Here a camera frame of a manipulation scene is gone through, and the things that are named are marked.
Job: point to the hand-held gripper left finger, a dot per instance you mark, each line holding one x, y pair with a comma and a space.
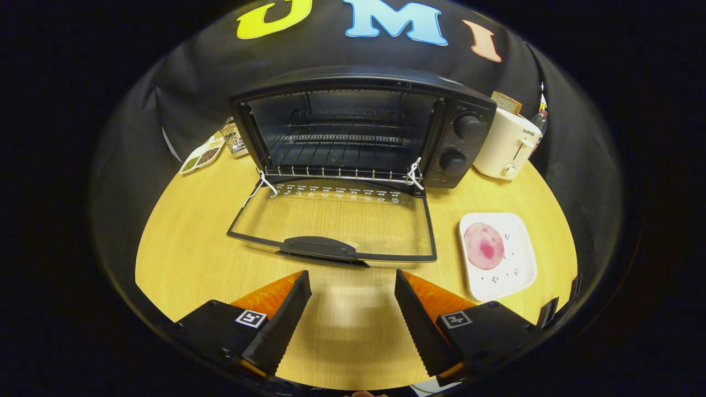
278, 331

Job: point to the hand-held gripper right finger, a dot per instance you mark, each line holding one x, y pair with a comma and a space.
424, 331

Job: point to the pink ham slice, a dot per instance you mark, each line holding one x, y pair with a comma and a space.
483, 246

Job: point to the white square plate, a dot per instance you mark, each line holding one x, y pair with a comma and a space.
515, 259

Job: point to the black toaster oven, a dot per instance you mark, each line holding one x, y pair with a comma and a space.
469, 128

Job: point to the white pop-up toaster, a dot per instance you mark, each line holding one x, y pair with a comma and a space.
504, 143

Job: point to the white divided dish of beans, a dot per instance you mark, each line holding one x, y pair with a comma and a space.
201, 157

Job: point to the clear plastic water bottle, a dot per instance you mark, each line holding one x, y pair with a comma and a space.
541, 118

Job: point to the brown bread slice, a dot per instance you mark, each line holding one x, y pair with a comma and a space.
507, 102

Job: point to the black backdrop cloth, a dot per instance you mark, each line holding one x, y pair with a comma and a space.
193, 82

